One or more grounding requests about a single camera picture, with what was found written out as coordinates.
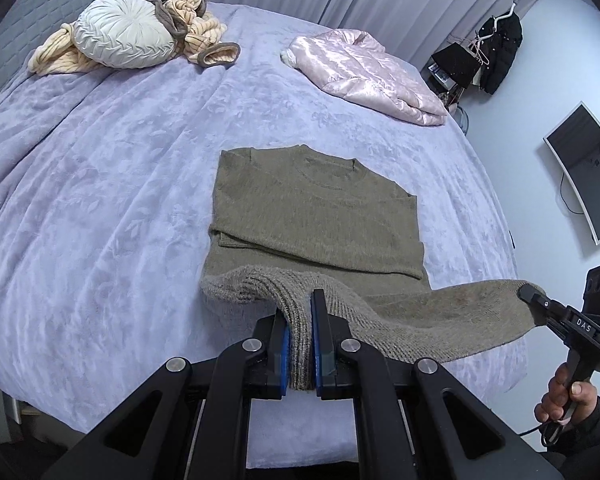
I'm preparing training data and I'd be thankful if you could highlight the black hanging puffer jacket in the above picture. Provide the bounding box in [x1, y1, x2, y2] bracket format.
[480, 11, 524, 95]

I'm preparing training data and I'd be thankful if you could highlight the black monitor cable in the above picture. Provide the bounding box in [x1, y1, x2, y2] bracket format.
[560, 172, 587, 216]

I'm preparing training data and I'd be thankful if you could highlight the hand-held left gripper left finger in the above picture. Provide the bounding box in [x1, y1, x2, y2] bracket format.
[40, 310, 291, 480]

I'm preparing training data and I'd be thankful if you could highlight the person's right hand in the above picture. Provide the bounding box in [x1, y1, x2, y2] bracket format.
[535, 362, 600, 433]

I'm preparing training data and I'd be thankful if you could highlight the pink satin padded jacket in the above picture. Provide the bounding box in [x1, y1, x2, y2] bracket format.
[280, 29, 450, 126]

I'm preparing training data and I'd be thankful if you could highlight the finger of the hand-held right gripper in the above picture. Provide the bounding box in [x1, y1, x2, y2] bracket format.
[517, 282, 600, 356]

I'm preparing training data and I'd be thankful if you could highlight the person's right forearm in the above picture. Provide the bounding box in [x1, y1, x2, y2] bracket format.
[530, 395, 600, 480]

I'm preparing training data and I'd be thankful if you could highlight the curved white-framed monitor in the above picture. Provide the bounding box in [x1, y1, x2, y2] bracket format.
[543, 101, 600, 246]

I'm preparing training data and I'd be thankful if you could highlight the peach and brown knit garment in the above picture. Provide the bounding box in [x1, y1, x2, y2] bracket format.
[28, 0, 242, 77]

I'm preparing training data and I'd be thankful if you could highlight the lavender plush bed blanket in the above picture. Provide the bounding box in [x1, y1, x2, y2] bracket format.
[0, 0, 526, 476]

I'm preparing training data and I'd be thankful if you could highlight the white round pleated cushion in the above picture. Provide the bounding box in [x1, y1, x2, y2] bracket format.
[72, 0, 177, 69]

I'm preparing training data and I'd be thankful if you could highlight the black hanging garment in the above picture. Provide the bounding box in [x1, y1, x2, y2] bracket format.
[431, 40, 482, 89]

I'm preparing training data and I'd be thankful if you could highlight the olive green knit sweater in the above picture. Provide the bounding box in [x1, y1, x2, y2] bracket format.
[200, 144, 546, 393]

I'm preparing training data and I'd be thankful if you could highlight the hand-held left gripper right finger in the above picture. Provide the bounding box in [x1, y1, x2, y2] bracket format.
[309, 287, 566, 480]

